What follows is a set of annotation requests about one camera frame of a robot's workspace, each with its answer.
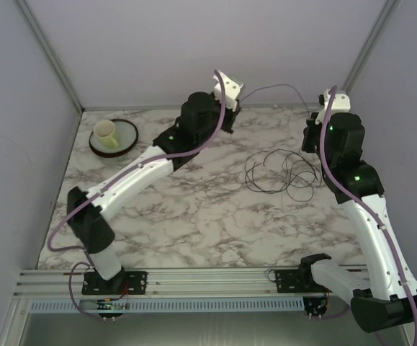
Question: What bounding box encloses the black thin wire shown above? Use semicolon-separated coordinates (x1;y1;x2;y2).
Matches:
243;149;320;202

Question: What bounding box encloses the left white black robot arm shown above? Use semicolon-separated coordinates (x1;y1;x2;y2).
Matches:
67;90;241;281

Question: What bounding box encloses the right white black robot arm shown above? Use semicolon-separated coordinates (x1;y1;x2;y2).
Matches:
301;112;417;333

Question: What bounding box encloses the white plate with dark rim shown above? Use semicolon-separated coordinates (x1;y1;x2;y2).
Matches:
89;119;139;158

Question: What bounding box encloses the yellow-green mug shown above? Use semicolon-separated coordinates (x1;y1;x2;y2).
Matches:
93;120;120;148

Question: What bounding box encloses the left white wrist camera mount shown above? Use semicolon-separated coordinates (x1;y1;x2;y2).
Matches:
213;71;245;112

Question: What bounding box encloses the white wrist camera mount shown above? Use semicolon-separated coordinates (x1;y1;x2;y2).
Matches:
315;89;351;124
213;71;245;112

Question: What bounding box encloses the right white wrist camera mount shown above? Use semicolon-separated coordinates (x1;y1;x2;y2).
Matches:
315;89;351;124

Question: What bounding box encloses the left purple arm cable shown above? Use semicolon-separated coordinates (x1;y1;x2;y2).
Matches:
47;68;228;321

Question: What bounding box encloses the right aluminium frame post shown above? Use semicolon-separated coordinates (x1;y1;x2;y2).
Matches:
338;0;401;94

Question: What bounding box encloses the aluminium frame post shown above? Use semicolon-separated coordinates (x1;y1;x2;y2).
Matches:
14;0;84;114
338;0;401;94

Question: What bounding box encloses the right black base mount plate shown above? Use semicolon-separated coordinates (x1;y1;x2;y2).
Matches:
274;269;315;293

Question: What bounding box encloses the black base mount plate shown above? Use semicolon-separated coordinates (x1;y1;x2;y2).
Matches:
274;269;315;293
81;270;148;296

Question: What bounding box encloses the blue slotted cable duct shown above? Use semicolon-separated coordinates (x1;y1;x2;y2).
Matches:
30;297;305;314

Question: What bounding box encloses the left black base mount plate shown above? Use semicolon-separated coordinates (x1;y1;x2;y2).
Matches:
81;270;148;296

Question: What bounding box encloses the left aluminium frame post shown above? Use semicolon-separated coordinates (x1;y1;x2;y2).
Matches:
14;0;84;114

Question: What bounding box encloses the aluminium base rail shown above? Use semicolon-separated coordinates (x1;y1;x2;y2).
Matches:
15;265;411;300

